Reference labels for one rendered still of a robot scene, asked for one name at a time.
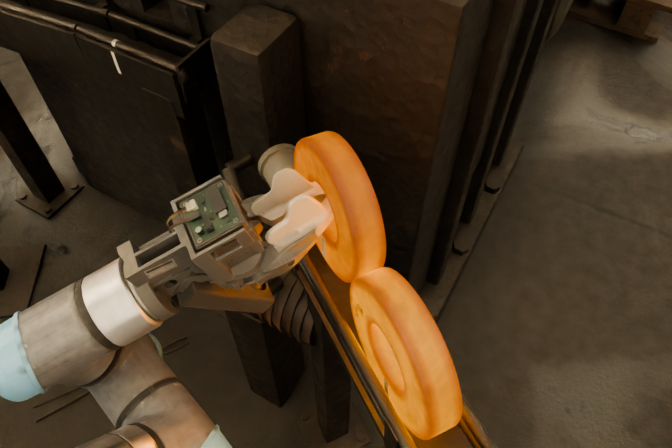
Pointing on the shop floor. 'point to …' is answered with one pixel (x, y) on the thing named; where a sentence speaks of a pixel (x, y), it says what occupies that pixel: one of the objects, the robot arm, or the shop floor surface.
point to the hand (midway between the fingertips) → (336, 195)
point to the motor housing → (275, 340)
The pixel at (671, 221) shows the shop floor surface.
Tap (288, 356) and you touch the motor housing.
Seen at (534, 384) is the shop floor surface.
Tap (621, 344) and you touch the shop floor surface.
